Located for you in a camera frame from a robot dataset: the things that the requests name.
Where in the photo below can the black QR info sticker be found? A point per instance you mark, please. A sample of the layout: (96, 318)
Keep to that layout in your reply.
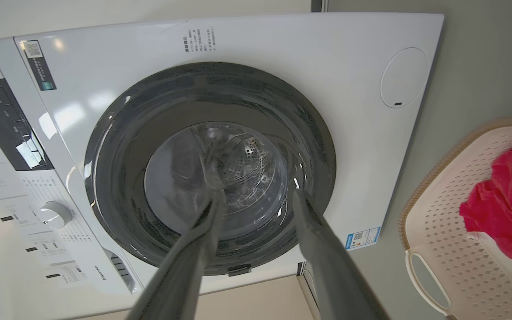
(40, 66)

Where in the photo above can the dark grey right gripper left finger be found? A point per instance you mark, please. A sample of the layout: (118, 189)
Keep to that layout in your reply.
(185, 262)

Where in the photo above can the red garment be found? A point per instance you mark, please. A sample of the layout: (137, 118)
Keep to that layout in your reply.
(505, 195)

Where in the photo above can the white front-load washing machine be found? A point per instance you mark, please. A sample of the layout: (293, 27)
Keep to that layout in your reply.
(282, 49)

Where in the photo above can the round white filter cover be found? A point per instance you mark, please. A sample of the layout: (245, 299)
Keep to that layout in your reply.
(403, 78)

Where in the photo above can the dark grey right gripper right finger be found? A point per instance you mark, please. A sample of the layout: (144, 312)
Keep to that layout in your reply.
(327, 266)

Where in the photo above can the black washer display panel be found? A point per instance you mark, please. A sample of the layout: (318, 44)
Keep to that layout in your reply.
(2, 120)

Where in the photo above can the beige perforated plastic laundry basket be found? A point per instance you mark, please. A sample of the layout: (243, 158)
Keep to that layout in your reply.
(447, 249)

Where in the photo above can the round black glass washer door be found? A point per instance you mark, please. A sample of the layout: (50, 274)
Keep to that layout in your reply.
(158, 115)

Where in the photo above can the silver washer program knob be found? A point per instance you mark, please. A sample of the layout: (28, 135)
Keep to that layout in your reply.
(56, 214)

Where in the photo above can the blue energy label sticker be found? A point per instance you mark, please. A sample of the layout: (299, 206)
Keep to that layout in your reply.
(362, 238)

